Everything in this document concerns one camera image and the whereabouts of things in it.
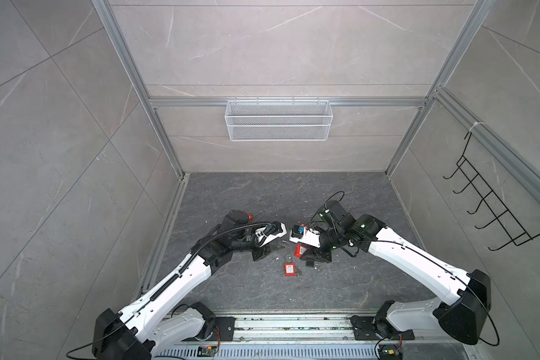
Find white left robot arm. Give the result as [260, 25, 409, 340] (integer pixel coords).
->
[91, 210, 287, 359]

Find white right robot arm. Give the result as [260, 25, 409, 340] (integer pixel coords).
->
[289, 200, 491, 345]

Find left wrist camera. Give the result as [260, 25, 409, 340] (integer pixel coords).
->
[254, 221, 287, 248]

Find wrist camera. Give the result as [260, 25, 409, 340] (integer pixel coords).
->
[254, 221, 287, 248]
[289, 224, 321, 248]

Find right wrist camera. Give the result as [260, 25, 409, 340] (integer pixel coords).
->
[289, 224, 321, 248]

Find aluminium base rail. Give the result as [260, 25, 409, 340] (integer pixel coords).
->
[161, 310, 478, 345]

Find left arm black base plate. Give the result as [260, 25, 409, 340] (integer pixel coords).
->
[214, 316, 236, 341]

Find aluminium frame left rail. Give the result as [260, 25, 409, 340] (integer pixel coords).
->
[132, 174, 190, 301]

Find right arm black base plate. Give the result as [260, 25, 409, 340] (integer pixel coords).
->
[349, 315, 416, 341]

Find slotted cable duct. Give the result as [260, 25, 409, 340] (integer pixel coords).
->
[155, 343, 377, 359]

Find white wire mesh basket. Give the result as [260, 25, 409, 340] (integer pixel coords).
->
[224, 100, 334, 142]

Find black wire hook rack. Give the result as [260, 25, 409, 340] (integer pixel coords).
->
[442, 131, 540, 252]

